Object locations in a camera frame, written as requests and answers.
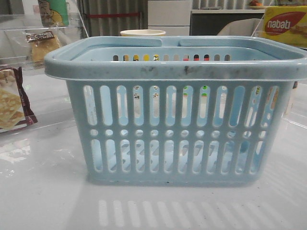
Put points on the clear packaged bread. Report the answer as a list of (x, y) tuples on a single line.
[(42, 44)]

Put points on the white cabinet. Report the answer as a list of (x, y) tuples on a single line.
[(171, 16)]

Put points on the right clear acrylic shelf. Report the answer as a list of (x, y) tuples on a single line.
[(283, 87)]

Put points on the clear acrylic display shelf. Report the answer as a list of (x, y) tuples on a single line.
[(24, 42)]

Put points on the yellow nabati wafer box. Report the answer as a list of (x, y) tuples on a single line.
[(286, 25)]

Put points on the yellow popcorn paper cup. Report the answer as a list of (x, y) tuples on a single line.
[(143, 32)]

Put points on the green cartoon drink bottle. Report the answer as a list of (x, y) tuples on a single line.
[(53, 12)]

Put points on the brown cracker snack bag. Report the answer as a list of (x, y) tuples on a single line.
[(15, 108)]

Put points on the light blue plastic basket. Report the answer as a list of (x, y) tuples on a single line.
[(200, 110)]

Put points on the fruit plate on counter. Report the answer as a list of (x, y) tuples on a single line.
[(256, 5)]

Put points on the grey armchair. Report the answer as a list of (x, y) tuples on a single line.
[(246, 27)]

